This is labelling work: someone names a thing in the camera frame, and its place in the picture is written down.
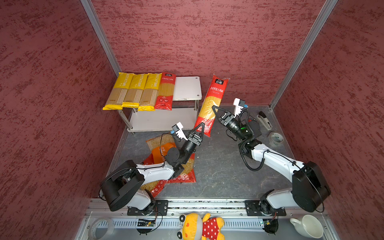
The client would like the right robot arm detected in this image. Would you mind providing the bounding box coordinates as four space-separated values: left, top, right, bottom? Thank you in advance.
212 106 331 216

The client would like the red macaroni bag right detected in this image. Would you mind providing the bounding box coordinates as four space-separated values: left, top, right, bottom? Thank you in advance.
167 154 196 184

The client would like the white two-tier shelf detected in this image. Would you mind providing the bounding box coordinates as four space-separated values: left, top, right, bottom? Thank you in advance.
118 76 202 133

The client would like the orange pasta bag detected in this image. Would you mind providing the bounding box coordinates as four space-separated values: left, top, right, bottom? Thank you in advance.
146 134 176 164

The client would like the yellow spaghetti pack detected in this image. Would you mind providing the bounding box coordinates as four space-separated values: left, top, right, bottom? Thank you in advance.
122 74 149 108
138 73 162 111
103 73 135 111

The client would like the red spaghetti pack large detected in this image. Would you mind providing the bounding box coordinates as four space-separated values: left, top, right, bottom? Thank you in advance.
155 73 176 111

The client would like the grey tape roll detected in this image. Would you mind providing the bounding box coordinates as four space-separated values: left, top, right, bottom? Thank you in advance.
268 131 285 147

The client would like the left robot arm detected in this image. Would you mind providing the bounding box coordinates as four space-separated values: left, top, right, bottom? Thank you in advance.
99 123 205 216

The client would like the clear tape roll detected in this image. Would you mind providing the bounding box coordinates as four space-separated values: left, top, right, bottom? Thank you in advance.
88 218 115 240

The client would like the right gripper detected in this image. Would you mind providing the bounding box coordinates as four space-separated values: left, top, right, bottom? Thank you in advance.
212 105 247 141

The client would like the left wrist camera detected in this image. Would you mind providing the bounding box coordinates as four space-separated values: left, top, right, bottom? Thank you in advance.
171 122 188 141

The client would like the white black stapler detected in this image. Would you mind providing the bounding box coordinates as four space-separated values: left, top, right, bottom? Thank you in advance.
257 111 273 131

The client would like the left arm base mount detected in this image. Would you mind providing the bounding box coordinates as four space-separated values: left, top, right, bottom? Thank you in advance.
127 200 169 217

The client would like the red macaroni bag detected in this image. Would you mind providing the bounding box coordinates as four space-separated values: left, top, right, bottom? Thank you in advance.
141 180 167 198
167 154 196 184

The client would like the white ceramic cup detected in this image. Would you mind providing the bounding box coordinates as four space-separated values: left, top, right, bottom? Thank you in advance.
290 215 324 239

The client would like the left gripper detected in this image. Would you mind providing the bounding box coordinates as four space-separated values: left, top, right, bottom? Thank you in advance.
181 122 205 164

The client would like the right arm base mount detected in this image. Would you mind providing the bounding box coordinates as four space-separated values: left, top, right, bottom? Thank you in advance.
245 200 287 217

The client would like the red macaroni bag left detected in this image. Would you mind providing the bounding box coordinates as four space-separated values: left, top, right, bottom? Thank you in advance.
141 180 167 198

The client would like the yellow plush toy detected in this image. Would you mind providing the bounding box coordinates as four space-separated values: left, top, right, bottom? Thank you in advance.
177 213 225 240

